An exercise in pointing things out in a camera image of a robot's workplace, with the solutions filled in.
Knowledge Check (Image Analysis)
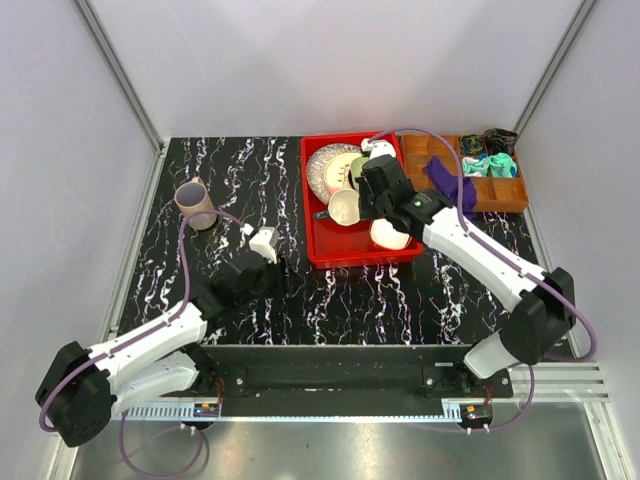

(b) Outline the green panda square dish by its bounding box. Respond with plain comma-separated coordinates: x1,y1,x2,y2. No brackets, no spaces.
348,156,368,191

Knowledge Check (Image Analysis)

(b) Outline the white square bowl insert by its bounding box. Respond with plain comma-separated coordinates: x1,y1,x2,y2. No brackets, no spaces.
370,218,412,250

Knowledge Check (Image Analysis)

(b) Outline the orange white square bowl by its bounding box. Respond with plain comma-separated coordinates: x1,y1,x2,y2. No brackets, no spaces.
369,218,415,251

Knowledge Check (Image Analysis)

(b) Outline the dark green mug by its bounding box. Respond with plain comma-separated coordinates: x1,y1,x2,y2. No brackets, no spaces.
313,188,361,227

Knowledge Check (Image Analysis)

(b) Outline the speckled grey large plate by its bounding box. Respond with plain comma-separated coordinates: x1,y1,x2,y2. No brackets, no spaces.
306,143,366,205

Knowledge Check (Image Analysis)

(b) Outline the iridescent pink cup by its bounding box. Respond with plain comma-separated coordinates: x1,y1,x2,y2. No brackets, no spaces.
174,177,217,231

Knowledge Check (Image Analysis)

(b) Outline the pink cream round plate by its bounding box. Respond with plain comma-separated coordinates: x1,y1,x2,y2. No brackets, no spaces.
324,152,361,196

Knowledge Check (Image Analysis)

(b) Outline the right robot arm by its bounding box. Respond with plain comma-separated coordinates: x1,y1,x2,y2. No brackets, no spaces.
357,154,576,397

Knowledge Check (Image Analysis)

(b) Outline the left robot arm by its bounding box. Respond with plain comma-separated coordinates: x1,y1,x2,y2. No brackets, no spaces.
35,252,288,447

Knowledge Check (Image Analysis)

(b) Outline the red plastic bin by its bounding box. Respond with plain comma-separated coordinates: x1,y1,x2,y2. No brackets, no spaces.
300,131,424,269

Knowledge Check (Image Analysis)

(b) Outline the purple cloth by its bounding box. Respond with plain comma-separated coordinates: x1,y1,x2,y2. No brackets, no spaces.
422,156,477,220

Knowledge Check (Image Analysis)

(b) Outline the white mint sock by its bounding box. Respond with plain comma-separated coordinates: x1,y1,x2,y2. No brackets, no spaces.
462,155,489,177

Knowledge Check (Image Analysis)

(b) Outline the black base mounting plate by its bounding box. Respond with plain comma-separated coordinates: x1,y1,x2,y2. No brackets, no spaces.
201,345,513,422

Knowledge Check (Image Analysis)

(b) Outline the dark patterned sock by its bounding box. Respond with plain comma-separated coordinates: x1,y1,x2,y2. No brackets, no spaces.
459,134,485,156

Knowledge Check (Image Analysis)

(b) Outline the mint green sock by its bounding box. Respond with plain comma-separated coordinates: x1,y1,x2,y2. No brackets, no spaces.
488,152,518,178

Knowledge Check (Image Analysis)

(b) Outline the brown dark rolled sock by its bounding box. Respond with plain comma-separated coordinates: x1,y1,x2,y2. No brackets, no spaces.
482,128,518,156

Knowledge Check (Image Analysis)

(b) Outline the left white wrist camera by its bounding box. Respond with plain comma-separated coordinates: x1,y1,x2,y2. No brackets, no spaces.
241,224,279,264

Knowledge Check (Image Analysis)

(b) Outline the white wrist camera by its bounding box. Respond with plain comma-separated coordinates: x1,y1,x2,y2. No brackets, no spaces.
241,224,279,264
361,138,396,159

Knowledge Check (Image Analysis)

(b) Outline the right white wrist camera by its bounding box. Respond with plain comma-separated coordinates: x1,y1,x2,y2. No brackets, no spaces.
361,138,396,159

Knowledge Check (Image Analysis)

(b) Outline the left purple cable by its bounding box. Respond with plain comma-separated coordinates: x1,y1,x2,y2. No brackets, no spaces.
38,209,251,475

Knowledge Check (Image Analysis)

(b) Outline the purple cable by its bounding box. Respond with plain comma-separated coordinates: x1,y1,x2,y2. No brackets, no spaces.
38,209,251,475
367,127,599,434

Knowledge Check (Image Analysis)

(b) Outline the aluminium frame rail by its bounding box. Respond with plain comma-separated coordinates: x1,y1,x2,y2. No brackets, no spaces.
69,0,168,154

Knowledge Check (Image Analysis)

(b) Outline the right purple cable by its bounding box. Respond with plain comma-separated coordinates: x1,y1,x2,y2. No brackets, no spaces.
367,127,599,434

